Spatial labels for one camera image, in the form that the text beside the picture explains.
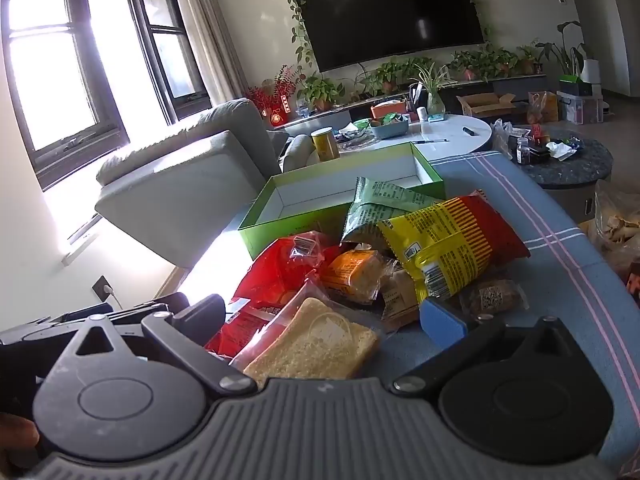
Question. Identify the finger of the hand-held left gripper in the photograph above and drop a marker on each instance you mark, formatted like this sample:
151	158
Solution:
165	302

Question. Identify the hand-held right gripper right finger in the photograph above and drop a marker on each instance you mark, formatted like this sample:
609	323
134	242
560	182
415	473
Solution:
442	322

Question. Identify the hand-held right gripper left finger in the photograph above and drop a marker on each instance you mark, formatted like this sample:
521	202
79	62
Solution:
200	317

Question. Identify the red bag with white label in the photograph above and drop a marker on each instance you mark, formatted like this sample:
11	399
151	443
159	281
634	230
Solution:
235	332

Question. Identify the brown pastry packet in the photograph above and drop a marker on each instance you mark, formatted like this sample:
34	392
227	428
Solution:
400	292

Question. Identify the brown nut snack packet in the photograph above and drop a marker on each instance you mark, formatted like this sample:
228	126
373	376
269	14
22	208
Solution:
492	297

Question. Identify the yellow and red chip bag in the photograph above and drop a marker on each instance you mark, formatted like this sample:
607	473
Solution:
450	240

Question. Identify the red bag with clear window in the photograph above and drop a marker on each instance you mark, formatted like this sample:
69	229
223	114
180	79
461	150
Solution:
280	270

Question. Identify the orange cake packet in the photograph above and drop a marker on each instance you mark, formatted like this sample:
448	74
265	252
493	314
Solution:
350	272

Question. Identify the sliced bread packet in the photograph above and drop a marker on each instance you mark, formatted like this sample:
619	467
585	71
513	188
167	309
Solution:
310	345

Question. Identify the green cardboard box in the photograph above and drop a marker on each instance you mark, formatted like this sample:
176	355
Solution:
280	222

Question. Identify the green snack packet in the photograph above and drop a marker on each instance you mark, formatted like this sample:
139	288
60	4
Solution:
370	210

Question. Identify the person's left hand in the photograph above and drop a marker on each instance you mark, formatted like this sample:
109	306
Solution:
17	437

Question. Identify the grey sofa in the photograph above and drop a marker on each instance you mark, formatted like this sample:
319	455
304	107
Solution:
175	185

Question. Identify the black pen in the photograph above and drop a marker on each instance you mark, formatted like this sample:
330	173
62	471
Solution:
430	141

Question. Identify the glass jar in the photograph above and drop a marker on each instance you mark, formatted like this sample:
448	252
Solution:
523	152

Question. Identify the round white table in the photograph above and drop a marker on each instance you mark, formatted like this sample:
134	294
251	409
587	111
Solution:
450	130

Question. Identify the clear bag of pastries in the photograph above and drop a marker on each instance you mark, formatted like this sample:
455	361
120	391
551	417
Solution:
615	225

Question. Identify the blue plastic basket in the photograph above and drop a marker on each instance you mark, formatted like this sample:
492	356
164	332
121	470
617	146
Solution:
390	130

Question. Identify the clear plastic bag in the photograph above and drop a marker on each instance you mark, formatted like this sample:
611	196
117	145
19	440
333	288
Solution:
505	132

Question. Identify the dark round stone table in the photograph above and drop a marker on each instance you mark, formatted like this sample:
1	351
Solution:
575	170

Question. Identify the crumpled white tissue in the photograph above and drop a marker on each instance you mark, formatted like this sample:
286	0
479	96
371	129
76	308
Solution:
560	150

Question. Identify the small white cylinder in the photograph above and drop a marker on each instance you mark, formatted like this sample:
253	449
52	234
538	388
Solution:
422	114

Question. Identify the yellow can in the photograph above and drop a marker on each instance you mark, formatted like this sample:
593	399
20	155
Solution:
326	146

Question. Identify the open cardboard box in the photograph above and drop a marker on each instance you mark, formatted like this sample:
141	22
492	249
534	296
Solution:
487	105

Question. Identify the spider plant in glass vase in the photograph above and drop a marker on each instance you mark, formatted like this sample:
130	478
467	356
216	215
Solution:
434	95

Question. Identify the red flower decoration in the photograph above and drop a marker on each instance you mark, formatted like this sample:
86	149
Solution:
272	95

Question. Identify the orange plastic bag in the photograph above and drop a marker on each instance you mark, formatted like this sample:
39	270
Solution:
542	107

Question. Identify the dark framed window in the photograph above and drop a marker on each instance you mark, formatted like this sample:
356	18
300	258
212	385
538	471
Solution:
45	85

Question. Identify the green potted plant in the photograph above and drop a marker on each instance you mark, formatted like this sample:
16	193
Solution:
320	92
387	77
527	60
467	66
501	62

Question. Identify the clear storage bin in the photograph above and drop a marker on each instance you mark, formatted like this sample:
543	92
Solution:
580	109

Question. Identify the beige curtain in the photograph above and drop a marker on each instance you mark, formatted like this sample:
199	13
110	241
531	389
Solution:
210	35

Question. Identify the green and black box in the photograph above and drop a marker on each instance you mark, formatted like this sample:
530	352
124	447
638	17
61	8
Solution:
575	85

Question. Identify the tall plant in white pot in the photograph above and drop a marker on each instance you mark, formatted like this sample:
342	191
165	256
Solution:
590	70

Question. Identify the trailing ivy vine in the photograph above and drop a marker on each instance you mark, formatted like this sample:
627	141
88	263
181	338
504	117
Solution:
300	20

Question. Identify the wall socket with plug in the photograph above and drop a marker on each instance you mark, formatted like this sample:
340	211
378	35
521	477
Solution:
104	290

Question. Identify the black wall television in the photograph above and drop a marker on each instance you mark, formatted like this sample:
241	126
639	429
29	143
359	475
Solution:
390	10

